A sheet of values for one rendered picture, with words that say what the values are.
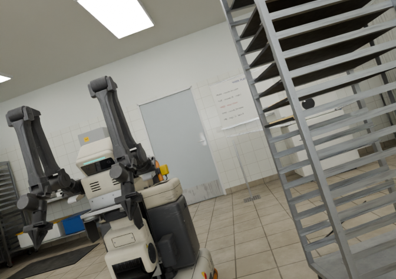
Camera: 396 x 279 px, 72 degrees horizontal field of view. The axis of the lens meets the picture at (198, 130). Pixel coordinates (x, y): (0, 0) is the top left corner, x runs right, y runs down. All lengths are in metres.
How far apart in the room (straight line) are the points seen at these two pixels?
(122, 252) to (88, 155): 0.53
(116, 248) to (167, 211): 0.36
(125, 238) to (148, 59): 4.21
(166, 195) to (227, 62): 3.77
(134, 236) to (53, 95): 4.81
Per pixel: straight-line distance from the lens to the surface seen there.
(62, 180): 1.55
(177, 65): 5.25
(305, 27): 1.37
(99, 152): 1.50
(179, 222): 1.76
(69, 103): 5.89
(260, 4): 1.32
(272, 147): 1.64
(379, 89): 1.46
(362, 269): 1.71
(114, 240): 1.62
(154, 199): 1.76
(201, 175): 5.09
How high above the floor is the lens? 0.96
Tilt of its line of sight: 3 degrees up
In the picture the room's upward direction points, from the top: 18 degrees counter-clockwise
